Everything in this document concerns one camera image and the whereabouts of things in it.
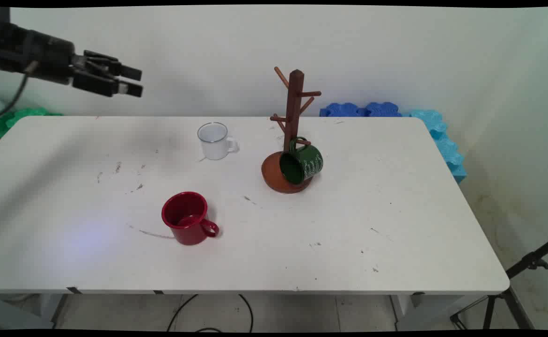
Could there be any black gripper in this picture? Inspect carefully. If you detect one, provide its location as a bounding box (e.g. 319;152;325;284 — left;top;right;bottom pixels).
0;22;144;98

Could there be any green enamel mug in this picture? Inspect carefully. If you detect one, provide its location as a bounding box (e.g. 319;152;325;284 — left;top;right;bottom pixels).
279;136;324;185

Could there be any green foam mat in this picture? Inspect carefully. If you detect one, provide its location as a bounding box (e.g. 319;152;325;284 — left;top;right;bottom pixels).
0;107;64;139

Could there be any white enamel mug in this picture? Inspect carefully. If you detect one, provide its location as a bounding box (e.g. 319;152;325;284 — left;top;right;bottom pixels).
197;122;239;161

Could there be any red enamel mug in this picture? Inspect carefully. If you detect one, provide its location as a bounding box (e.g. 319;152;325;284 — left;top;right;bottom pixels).
161;191;219;246

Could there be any brown wooden mug tree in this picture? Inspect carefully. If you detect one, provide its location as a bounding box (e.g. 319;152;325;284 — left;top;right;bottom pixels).
261;66;322;194

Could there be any dark blue foam mat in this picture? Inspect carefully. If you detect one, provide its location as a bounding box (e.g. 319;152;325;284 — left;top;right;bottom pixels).
319;102;403;117

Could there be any light blue foam mat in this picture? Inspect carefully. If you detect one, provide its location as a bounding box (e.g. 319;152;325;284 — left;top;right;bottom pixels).
402;109;467;184

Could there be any white table leg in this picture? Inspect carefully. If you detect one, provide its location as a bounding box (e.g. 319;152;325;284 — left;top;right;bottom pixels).
390;294;471;331

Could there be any black tripod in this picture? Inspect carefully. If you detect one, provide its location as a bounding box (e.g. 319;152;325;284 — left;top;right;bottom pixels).
450;235;548;330

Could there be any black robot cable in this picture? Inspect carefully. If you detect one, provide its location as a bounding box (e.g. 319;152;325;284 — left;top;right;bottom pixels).
0;60;38;120

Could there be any black floor cable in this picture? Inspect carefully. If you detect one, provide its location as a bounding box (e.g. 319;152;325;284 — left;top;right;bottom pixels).
167;294;254;333

